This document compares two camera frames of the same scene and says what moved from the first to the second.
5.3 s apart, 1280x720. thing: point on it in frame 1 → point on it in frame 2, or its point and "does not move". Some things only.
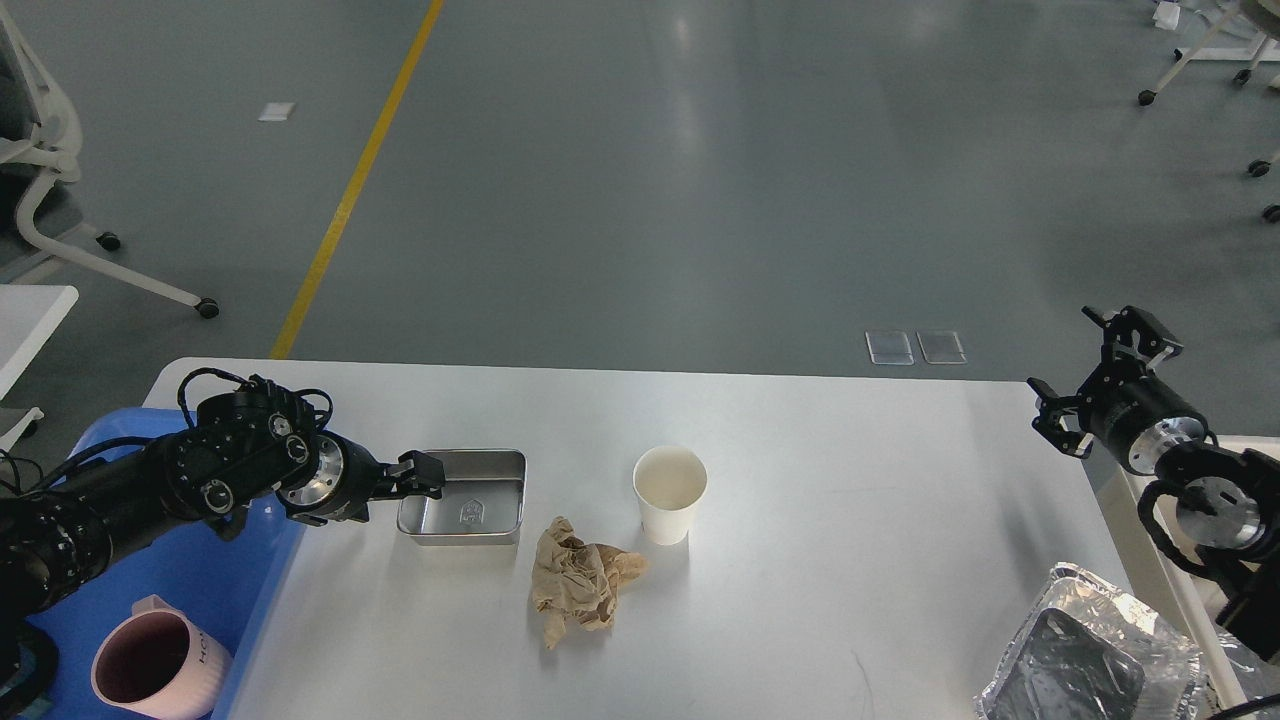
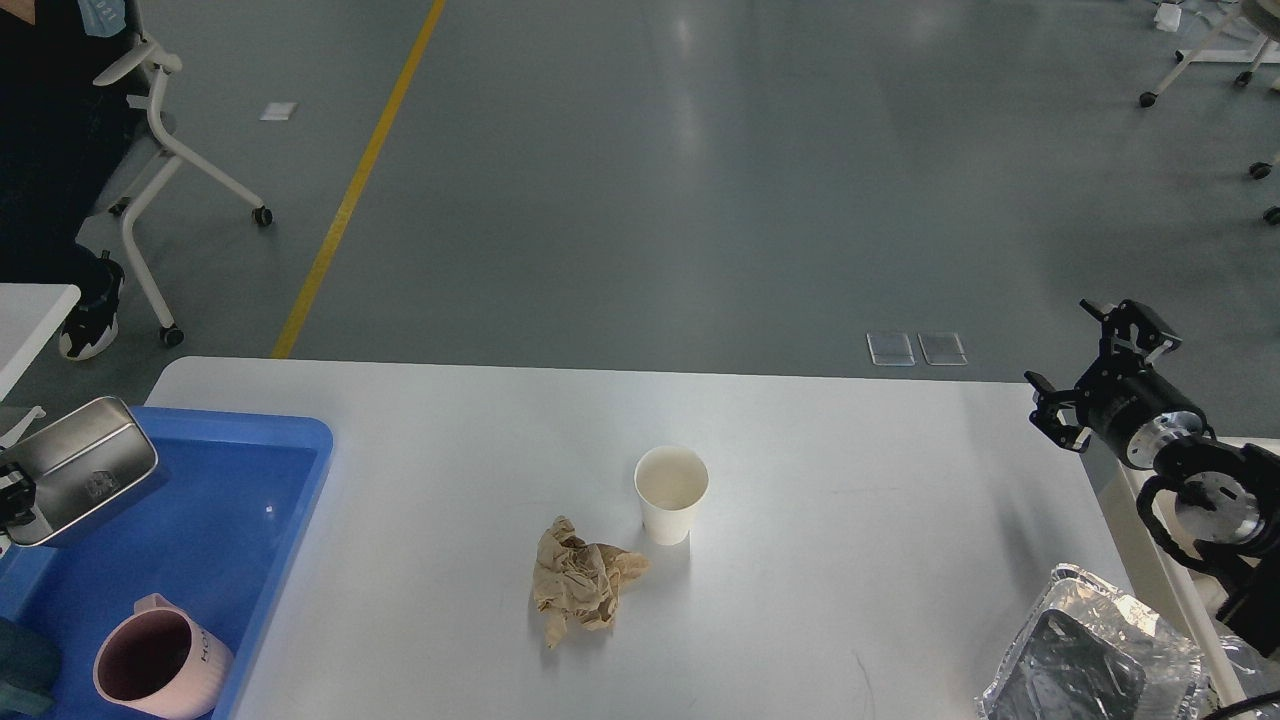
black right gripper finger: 1131,333 does not move
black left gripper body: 335,480 → 17,505
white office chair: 40,141 → 155,58
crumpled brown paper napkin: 576,581 does not move
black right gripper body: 1126,403 does not move
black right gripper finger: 1059,419 does not move
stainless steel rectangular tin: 483,501 → 77,461
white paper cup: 667,480 does not move
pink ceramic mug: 154,662 does not move
